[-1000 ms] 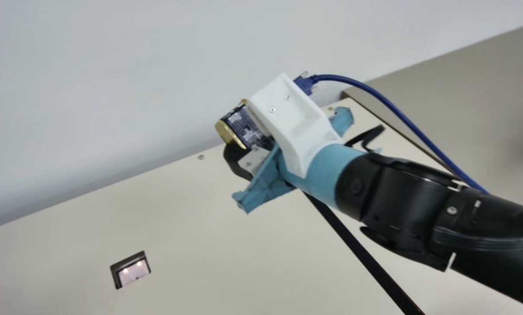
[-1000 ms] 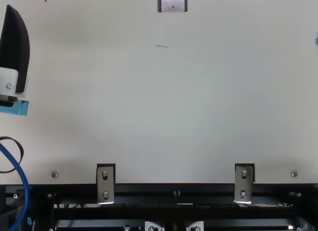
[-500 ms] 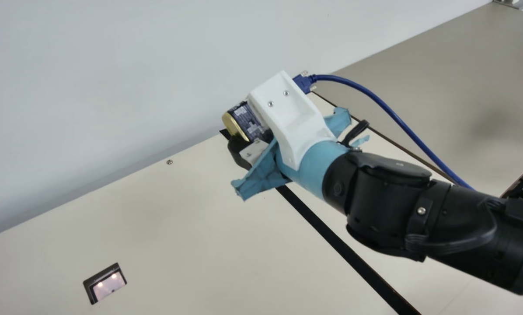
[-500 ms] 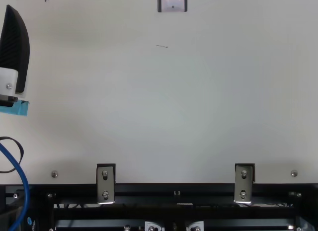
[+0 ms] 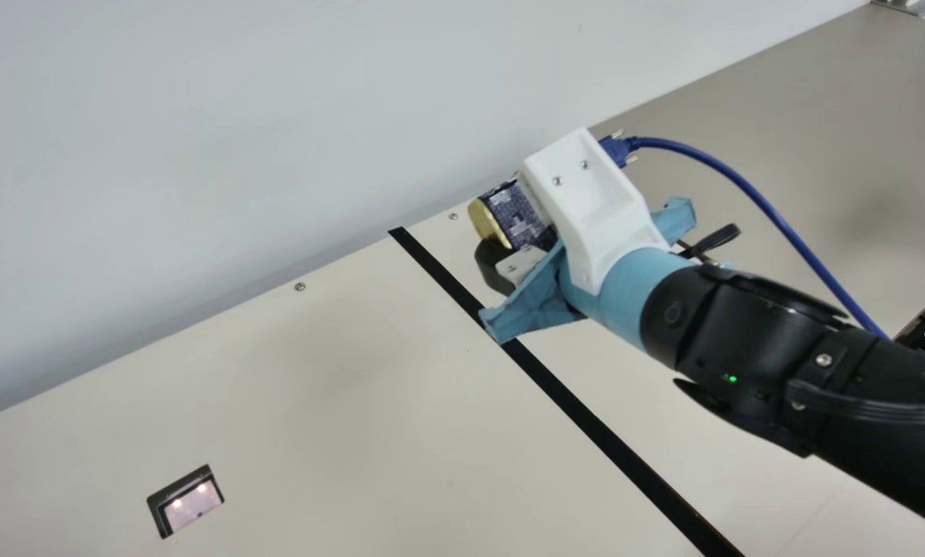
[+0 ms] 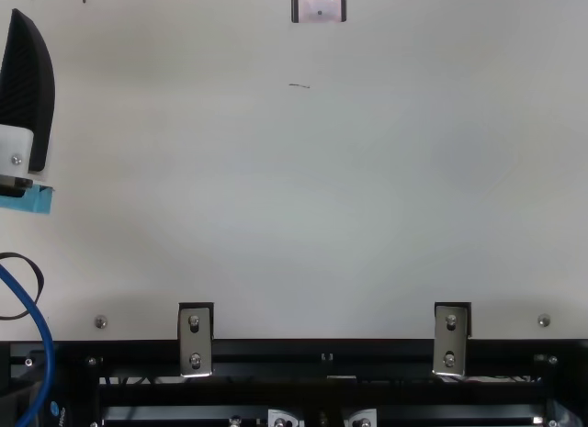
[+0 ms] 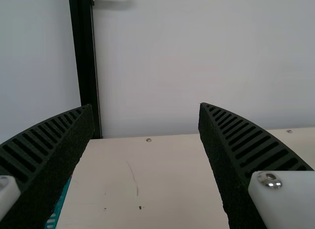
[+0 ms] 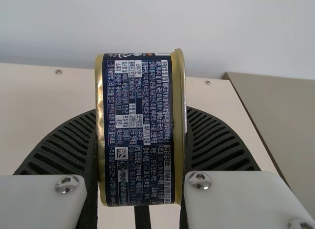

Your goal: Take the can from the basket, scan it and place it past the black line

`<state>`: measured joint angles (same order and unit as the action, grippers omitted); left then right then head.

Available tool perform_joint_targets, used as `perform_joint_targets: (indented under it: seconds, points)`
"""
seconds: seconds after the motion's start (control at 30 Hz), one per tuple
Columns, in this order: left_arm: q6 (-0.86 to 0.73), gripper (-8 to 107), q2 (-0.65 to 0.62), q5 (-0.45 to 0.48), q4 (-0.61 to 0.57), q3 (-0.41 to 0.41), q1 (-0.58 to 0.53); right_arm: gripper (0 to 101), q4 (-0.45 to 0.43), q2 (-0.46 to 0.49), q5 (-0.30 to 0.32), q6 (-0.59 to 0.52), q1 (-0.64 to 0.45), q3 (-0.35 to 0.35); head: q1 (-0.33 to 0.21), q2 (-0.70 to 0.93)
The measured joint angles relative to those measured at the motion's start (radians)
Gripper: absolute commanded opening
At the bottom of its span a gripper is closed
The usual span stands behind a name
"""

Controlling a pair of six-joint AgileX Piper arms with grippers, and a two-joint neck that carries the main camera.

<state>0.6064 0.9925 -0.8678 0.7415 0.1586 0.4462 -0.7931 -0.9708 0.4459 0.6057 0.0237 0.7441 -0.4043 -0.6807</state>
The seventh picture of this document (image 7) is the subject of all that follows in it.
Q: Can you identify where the teal shopping basket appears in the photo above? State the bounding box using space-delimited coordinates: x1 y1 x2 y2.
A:
43 173 73 229

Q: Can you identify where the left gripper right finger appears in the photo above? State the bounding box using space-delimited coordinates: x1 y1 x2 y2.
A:
198 102 315 229

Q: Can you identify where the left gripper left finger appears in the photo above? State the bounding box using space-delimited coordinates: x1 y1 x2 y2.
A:
0 103 95 229

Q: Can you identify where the black post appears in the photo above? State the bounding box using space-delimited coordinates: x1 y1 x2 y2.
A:
68 0 103 139

